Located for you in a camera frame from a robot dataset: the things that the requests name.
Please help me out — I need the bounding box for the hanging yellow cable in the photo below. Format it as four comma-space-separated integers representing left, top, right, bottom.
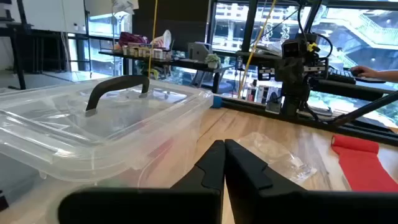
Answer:
237, 0, 278, 100
147, 0, 159, 79

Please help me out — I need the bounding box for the black aluminium table frame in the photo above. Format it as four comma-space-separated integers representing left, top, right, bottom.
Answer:
217, 96, 398, 147

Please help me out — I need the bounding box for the red elastic bandage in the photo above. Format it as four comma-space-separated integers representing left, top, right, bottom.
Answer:
330, 134, 398, 192

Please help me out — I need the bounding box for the blue bandage roll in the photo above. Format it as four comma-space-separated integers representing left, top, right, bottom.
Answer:
211, 95, 223, 110

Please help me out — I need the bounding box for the purple bag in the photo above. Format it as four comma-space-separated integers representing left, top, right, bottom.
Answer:
118, 30, 149, 47

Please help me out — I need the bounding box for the black keyboard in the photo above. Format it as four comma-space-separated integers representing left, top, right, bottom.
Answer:
328, 67, 387, 85

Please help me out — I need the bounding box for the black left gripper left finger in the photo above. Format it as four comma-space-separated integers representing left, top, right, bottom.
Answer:
58, 139, 226, 224

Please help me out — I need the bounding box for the clear plastic zip bag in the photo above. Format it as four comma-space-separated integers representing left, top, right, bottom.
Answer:
236, 131, 318, 185

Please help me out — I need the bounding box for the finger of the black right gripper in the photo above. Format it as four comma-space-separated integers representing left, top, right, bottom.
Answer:
294, 80, 309, 118
280, 80, 295, 118

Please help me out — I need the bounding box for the black shelving unit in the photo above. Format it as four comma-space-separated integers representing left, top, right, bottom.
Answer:
0, 0, 32, 91

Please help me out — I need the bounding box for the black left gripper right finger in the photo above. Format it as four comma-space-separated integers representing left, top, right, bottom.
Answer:
224, 138, 398, 224

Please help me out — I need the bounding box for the black desk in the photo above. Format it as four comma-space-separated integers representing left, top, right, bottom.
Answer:
98, 49, 234, 94

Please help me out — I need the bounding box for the white cabinet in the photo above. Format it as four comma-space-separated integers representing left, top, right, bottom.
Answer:
21, 0, 88, 34

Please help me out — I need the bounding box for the row of small jars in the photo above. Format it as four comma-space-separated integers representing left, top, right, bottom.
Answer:
121, 45, 173, 61

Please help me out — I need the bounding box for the small potted plant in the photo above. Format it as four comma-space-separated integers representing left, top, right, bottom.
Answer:
204, 53, 222, 70

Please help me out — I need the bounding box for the clear plastic storage box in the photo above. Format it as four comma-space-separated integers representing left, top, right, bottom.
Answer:
0, 74, 216, 224

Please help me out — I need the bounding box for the white plastic bag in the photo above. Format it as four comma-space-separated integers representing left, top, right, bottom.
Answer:
150, 29, 173, 50

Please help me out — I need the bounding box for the person's forearm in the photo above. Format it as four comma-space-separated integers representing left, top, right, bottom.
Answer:
376, 69, 398, 83

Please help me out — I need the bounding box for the person's hand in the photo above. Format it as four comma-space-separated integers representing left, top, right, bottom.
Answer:
349, 65, 379, 79

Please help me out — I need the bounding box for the grey box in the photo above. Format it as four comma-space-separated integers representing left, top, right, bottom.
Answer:
187, 42, 213, 62

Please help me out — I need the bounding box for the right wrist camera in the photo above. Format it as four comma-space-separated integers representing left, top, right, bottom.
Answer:
281, 39, 312, 60

